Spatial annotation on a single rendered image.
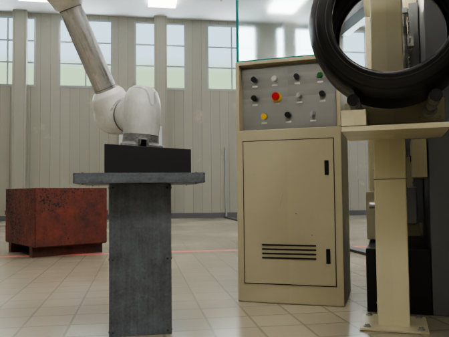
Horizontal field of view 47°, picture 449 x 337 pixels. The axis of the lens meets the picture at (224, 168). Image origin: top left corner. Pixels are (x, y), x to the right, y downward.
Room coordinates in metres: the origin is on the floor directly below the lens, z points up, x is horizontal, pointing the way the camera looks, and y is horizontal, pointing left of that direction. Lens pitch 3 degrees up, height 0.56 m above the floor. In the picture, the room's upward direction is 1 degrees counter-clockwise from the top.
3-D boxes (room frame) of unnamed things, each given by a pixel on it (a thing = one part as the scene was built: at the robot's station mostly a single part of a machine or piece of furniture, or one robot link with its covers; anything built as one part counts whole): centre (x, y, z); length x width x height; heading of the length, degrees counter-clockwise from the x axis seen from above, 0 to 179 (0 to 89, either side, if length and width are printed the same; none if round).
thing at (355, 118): (2.04, -0.52, 0.83); 0.36 x 0.09 x 0.06; 162
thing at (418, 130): (2.00, -0.66, 0.80); 0.37 x 0.36 x 0.02; 72
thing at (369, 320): (2.25, -0.72, 0.01); 0.27 x 0.27 x 0.02; 72
